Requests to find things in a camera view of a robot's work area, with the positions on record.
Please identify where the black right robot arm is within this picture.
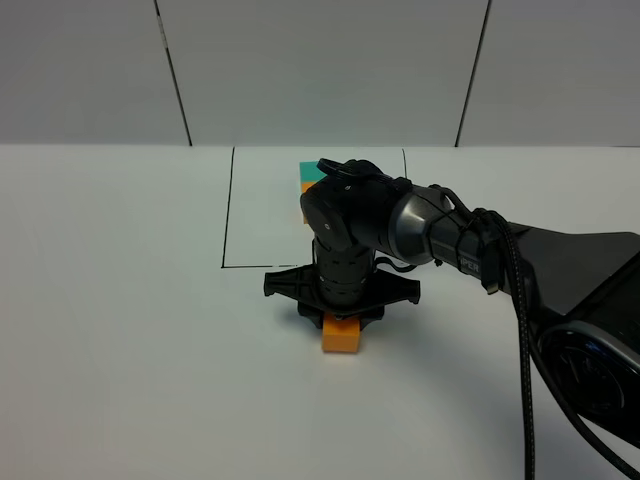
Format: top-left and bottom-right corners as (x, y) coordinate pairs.
(264, 159), (639, 445)

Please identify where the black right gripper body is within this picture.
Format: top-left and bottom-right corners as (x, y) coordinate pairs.
(263, 239), (420, 319)

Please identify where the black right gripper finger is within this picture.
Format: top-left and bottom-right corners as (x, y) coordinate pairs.
(297, 302), (324, 329)
(357, 306), (385, 330)

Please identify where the template teal cube block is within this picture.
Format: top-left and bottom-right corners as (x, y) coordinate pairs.
(299, 161), (325, 184)

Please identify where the template orange cube block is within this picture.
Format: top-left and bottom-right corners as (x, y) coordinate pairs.
(300, 181), (315, 225)

